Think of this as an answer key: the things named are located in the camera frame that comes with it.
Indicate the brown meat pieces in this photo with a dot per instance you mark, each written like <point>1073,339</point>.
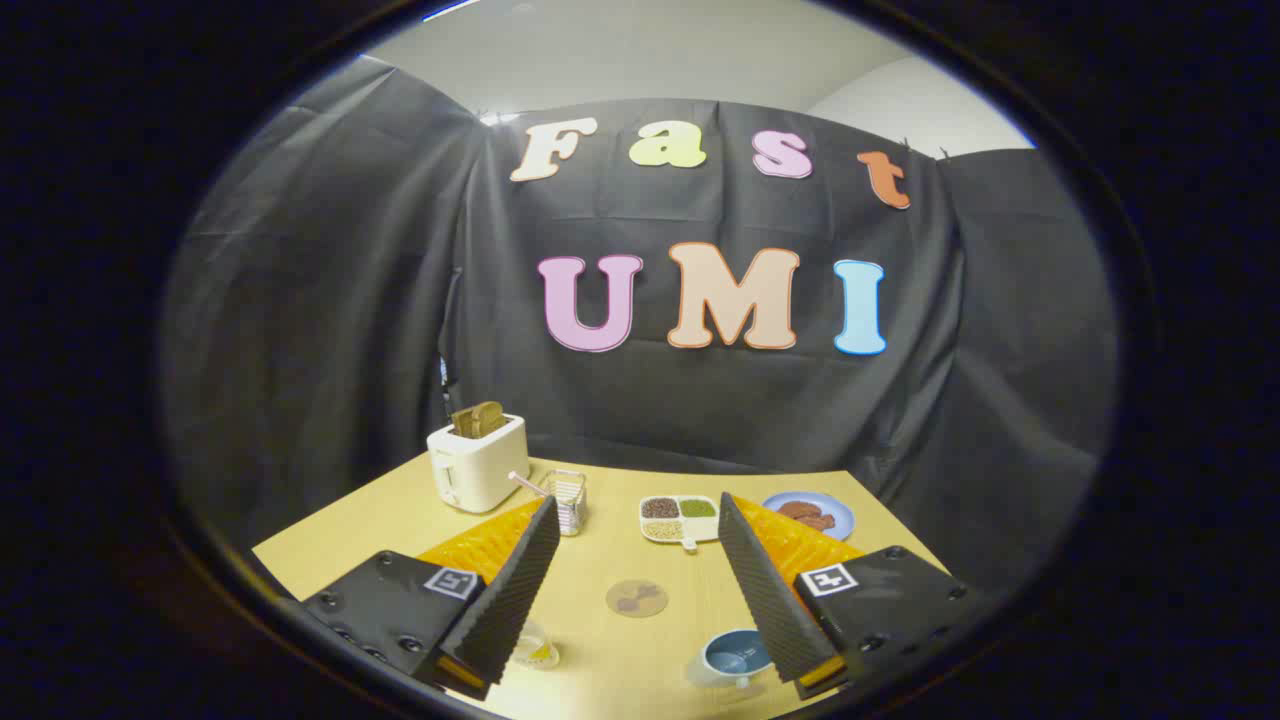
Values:
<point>808,514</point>

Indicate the blue and white cup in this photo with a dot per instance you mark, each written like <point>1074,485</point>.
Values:
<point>737,655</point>

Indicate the blue plate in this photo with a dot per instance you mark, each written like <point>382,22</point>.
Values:
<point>838,512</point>

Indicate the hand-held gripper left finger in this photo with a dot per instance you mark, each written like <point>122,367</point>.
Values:
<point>505,600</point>

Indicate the black backdrop cloth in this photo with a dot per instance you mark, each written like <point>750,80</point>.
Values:
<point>330,300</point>

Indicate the brown toast slices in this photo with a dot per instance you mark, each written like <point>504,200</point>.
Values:
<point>480,418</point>

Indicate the wooden table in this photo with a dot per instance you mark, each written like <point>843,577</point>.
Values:
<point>620,555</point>

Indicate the round brown coaster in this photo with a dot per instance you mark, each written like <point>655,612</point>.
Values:
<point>637,598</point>

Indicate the white divided dish with grains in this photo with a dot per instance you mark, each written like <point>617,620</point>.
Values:
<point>678,518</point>

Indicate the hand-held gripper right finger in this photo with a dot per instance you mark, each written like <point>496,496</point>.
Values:
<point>770,600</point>

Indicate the white toaster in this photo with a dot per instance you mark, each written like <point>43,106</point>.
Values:
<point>478,468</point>

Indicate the clear glass with pink straw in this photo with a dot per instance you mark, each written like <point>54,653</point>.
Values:
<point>567,502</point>

